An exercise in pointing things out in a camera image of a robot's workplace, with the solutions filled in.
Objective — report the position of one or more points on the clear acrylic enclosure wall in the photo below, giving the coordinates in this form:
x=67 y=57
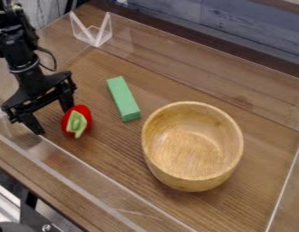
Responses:
x=95 y=178

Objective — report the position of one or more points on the red plush strawberry toy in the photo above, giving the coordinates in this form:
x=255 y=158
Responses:
x=76 y=121

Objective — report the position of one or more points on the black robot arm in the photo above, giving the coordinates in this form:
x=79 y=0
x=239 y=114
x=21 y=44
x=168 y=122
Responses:
x=18 y=39

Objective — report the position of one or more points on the wooden bowl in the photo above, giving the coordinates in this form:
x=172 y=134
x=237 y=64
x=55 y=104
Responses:
x=192 y=145

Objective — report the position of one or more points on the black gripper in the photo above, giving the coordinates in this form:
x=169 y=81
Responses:
x=38 y=90

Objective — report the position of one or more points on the green rectangular block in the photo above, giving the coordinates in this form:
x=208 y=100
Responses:
x=124 y=99

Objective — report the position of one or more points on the clear acrylic corner bracket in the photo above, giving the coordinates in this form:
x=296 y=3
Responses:
x=91 y=35

